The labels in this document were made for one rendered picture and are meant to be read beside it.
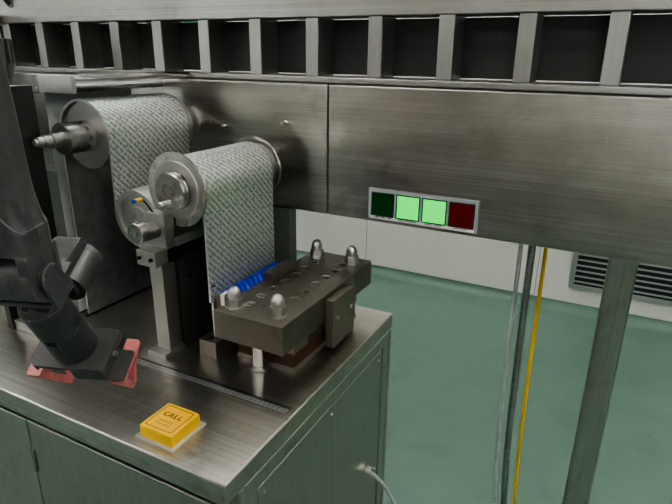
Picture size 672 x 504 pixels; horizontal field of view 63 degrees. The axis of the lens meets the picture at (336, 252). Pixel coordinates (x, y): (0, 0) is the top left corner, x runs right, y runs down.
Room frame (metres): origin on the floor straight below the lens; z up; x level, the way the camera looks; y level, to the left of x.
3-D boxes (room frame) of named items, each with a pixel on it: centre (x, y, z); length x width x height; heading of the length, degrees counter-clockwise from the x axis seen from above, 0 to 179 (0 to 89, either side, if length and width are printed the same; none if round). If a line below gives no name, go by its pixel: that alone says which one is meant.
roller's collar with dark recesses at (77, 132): (1.15, 0.54, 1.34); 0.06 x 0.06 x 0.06; 63
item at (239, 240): (1.13, 0.20, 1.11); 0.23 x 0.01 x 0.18; 153
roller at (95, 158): (1.29, 0.47, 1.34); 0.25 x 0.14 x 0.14; 153
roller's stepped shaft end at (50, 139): (1.10, 0.57, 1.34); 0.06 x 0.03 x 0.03; 153
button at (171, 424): (0.78, 0.28, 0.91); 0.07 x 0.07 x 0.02; 63
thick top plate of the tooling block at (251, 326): (1.12, 0.08, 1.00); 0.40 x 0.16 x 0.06; 153
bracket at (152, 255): (1.04, 0.36, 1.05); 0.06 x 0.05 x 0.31; 153
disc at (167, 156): (1.06, 0.31, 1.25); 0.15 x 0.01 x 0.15; 63
